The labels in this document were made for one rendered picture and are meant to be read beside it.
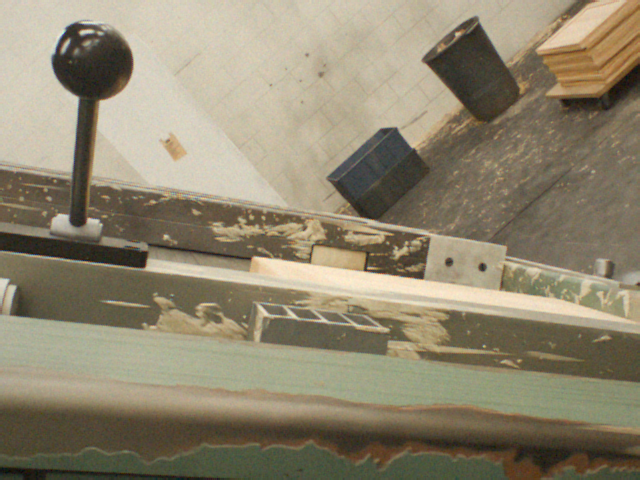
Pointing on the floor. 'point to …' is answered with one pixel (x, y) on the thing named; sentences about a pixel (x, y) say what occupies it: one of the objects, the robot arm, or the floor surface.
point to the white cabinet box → (175, 135)
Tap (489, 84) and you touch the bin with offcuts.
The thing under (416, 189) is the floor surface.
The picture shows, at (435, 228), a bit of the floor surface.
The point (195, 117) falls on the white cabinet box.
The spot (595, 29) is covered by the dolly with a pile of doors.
